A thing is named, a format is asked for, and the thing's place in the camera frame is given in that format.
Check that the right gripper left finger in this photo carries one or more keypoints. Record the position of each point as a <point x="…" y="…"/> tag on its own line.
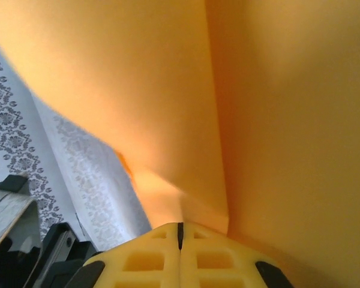
<point x="144" y="264"/>

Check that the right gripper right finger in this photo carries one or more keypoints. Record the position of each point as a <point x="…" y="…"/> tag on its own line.
<point x="216" y="264"/>

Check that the orange paper sheet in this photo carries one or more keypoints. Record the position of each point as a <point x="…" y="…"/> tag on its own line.
<point x="258" y="90"/>

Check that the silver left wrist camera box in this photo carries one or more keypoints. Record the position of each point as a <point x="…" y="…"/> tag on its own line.
<point x="6" y="207"/>

